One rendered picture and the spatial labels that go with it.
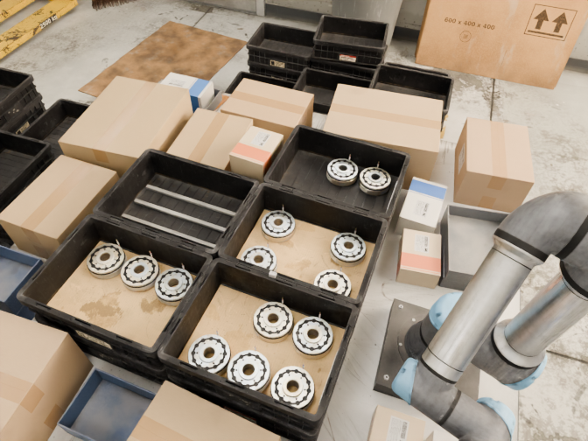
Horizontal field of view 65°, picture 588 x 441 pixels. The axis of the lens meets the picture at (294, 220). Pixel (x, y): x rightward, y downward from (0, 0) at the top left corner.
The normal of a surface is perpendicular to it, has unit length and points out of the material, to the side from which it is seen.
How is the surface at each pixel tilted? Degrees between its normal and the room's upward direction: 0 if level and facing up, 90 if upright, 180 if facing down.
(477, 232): 0
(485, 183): 90
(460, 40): 75
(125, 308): 0
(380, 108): 0
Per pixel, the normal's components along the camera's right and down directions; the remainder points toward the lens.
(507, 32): -0.30, 0.55
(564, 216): -0.43, -0.19
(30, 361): 0.02, -0.64
